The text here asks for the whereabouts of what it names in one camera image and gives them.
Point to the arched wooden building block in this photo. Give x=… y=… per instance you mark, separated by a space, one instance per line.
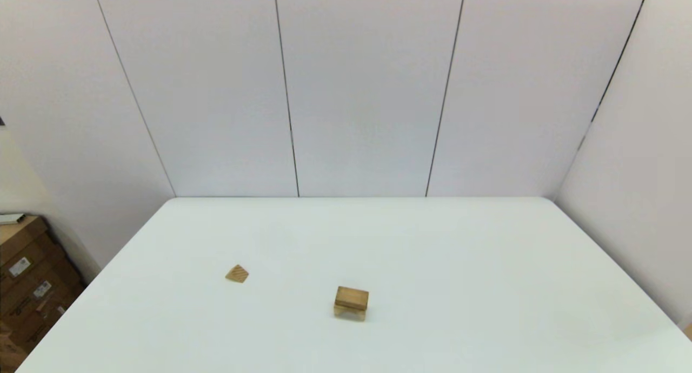
x=350 y=313

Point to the brown cardboard box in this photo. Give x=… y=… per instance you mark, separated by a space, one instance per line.
x=32 y=327
x=38 y=259
x=57 y=281
x=19 y=232

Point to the triangular wooden building block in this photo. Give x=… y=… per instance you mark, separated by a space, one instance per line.
x=237 y=274

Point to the flat white grey item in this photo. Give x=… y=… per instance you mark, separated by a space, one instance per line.
x=11 y=218

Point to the rectangular wooden building block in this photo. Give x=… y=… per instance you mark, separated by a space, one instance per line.
x=352 y=297

